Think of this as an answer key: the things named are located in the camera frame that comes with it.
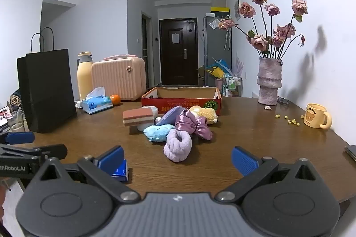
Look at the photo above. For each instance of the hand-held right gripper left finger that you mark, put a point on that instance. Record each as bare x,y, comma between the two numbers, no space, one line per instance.
112,159

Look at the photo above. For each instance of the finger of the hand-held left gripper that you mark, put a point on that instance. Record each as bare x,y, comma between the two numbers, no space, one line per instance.
54,151
19,137

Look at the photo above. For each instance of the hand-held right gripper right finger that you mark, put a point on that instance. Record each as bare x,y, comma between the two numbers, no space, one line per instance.
243,160

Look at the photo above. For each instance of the blue tissue packet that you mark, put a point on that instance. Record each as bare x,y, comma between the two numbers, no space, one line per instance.
120,171

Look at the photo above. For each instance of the pink layered sponge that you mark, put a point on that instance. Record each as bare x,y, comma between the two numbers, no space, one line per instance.
138,116

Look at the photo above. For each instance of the light blue plush toy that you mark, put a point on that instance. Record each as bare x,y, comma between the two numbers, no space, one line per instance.
158,132

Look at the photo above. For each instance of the yellow white plush dog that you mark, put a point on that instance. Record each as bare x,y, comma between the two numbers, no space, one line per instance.
207,114

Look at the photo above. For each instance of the purple satin bow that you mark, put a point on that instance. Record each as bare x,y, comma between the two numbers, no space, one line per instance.
192,124

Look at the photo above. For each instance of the white round sponge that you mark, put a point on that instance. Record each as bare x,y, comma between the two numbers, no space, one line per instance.
151,109

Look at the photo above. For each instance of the lavender fluffy headband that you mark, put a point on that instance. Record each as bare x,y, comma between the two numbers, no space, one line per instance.
178,149

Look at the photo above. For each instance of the purple cloth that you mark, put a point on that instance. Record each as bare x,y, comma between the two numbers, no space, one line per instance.
169,116

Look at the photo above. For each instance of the red cardboard box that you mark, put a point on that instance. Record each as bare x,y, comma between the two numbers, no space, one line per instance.
178,101

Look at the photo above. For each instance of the clear glass cup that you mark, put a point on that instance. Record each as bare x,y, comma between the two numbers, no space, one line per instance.
16,123

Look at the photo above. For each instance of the rattan ball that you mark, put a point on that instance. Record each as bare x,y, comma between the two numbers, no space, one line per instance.
15,100

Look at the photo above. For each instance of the black paper bag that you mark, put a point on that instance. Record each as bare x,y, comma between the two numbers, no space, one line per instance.
47,89

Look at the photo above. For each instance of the blue tissue box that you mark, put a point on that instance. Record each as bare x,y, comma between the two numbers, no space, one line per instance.
97,105

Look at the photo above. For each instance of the orange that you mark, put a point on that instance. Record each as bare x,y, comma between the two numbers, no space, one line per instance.
115,100

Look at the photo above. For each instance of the scattered yellow crumbs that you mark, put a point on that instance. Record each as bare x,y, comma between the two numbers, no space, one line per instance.
292,121

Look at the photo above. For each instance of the glasses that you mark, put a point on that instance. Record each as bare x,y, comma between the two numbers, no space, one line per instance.
283,100

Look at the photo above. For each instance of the metal trolley with bottles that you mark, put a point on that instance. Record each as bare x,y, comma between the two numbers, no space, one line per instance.
233,85

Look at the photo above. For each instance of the yellow bottle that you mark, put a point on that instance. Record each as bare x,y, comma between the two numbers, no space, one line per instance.
84,78

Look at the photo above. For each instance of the pink bucket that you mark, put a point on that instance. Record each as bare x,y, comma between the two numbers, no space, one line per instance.
218,84

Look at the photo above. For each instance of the pink ribbed suitcase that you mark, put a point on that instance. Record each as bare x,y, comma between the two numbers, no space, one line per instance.
119,78

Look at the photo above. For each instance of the yellow bear mug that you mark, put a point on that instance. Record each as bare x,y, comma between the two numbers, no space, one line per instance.
313,116

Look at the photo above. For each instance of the pink textured vase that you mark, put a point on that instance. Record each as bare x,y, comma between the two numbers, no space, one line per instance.
268,81

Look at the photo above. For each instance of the brown cardboard box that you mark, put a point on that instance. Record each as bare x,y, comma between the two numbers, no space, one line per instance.
201,74

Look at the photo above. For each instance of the dark phone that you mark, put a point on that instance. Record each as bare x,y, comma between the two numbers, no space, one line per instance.
351,152

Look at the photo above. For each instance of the interior side door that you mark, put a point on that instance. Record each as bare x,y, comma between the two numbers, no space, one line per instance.
146,50

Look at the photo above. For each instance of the grey fridge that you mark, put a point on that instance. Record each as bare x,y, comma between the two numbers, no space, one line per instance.
215,45

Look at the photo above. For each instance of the dark brown entrance door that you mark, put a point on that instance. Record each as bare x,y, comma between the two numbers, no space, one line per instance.
178,59

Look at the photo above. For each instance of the bunch of dried pink roses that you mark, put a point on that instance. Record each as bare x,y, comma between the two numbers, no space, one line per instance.
260,41

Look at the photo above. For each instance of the hanging umbrellas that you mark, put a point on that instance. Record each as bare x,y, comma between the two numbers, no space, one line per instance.
228,39

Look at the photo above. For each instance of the clear plastic bag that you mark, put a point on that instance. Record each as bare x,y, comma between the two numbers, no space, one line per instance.
214,23

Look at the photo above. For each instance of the yellow and black box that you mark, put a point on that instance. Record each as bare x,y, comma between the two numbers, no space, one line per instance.
219,11

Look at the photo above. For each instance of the purple wall sticker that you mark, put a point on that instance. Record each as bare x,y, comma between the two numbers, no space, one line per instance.
239,64

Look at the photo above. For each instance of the wall poster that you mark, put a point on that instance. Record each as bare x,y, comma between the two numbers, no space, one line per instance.
237,7

